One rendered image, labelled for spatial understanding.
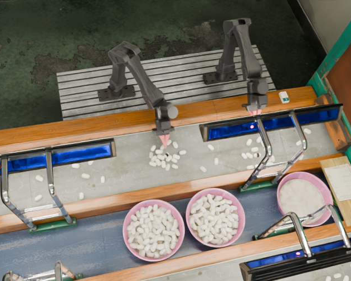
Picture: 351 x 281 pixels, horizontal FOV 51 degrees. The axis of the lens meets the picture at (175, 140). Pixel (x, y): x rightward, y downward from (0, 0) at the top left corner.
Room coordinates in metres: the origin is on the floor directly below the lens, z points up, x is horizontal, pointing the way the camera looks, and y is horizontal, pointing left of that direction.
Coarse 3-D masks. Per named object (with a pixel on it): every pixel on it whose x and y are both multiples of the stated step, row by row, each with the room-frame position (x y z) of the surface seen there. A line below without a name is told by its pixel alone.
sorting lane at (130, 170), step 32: (192, 128) 0.93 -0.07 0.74; (320, 128) 1.09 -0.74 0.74; (96, 160) 0.66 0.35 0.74; (128, 160) 0.69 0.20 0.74; (160, 160) 0.72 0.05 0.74; (192, 160) 0.76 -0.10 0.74; (224, 160) 0.79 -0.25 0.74; (256, 160) 0.83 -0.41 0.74; (288, 160) 0.87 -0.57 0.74; (32, 192) 0.44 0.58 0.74; (64, 192) 0.47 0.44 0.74; (96, 192) 0.50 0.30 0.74
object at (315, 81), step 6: (312, 78) 1.38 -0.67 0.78; (318, 78) 1.35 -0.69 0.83; (306, 84) 1.39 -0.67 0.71; (312, 84) 1.36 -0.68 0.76; (318, 84) 1.32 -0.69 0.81; (318, 90) 1.30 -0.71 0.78; (324, 90) 1.27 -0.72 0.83; (318, 96) 1.28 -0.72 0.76; (342, 150) 0.99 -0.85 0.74; (348, 150) 0.96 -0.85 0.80; (348, 156) 0.94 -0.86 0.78
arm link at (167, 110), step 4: (148, 100) 0.91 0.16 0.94; (160, 100) 0.95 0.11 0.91; (164, 100) 0.95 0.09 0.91; (148, 104) 0.91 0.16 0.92; (156, 104) 0.92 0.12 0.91; (160, 104) 0.91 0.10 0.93; (164, 104) 0.90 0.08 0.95; (168, 104) 0.90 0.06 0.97; (172, 104) 0.90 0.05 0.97; (152, 108) 0.89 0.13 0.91; (160, 108) 0.89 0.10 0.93; (164, 108) 0.88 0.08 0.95; (168, 108) 0.88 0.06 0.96; (172, 108) 0.89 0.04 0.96; (176, 108) 0.90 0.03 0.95; (164, 112) 0.87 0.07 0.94; (168, 112) 0.87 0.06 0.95; (172, 112) 0.87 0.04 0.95; (176, 112) 0.88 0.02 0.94; (164, 116) 0.86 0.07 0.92; (168, 116) 0.85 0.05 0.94; (172, 116) 0.86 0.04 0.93; (176, 116) 0.87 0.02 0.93
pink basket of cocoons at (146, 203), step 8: (152, 200) 0.51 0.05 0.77; (160, 200) 0.52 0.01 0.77; (136, 208) 0.47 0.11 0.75; (168, 208) 0.50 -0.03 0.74; (128, 216) 0.42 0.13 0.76; (176, 216) 0.47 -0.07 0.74; (128, 224) 0.39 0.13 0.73; (128, 248) 0.29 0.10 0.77; (176, 248) 0.33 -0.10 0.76; (168, 256) 0.29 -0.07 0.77
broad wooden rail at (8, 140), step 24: (240, 96) 1.17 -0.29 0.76; (288, 96) 1.23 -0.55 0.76; (312, 96) 1.27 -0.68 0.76; (72, 120) 0.82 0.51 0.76; (96, 120) 0.85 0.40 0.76; (120, 120) 0.88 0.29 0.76; (144, 120) 0.91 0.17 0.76; (192, 120) 0.97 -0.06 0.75; (216, 120) 1.01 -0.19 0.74; (0, 144) 0.63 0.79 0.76; (24, 144) 0.65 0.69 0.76; (48, 144) 0.68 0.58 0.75
